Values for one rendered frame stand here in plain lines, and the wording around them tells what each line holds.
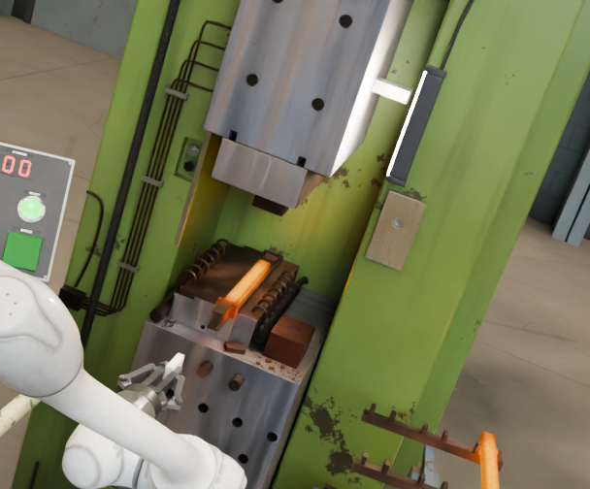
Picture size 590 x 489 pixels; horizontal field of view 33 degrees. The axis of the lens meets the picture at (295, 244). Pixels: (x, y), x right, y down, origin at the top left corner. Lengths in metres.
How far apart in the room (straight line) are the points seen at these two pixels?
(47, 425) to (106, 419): 1.37
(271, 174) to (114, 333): 0.66
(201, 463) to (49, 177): 0.92
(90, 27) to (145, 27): 6.60
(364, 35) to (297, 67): 0.16
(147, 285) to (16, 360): 1.39
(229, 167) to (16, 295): 1.16
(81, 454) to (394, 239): 0.96
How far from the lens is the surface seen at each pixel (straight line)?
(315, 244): 2.68
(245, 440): 2.32
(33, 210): 2.25
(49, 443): 2.78
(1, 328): 1.08
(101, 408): 1.38
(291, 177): 2.14
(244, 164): 2.17
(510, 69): 2.19
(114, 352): 2.58
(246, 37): 2.13
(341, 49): 2.08
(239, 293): 2.33
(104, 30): 8.89
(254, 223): 2.71
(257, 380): 2.25
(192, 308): 2.30
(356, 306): 2.35
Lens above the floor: 1.93
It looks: 20 degrees down
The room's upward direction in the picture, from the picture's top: 19 degrees clockwise
